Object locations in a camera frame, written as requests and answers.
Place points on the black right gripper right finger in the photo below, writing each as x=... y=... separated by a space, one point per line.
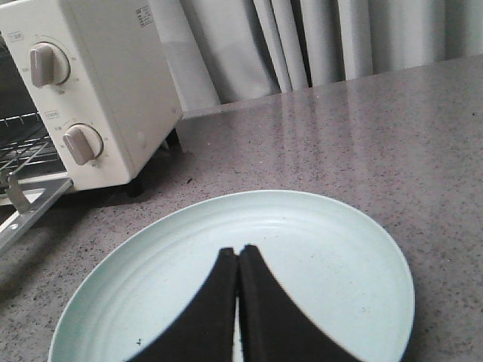
x=273 y=328

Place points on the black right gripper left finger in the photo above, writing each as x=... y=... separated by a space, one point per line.
x=204 y=330

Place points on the glass oven door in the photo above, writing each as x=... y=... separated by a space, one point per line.
x=30 y=201

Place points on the lower beige oven knob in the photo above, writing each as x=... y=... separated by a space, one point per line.
x=83 y=142

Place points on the beige oven knob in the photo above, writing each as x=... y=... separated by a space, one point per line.
x=83 y=142
x=48 y=64

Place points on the white Toshiba toaster oven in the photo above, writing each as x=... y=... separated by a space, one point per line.
x=120 y=83

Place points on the upper beige oven knob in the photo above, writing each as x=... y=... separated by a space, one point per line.
x=48 y=64

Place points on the light green round plate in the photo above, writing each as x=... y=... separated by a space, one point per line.
x=341 y=268

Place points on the grey pleated curtain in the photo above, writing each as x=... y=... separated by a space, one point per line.
x=227 y=51

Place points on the chrome wire oven rack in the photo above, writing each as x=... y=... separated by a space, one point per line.
x=27 y=146

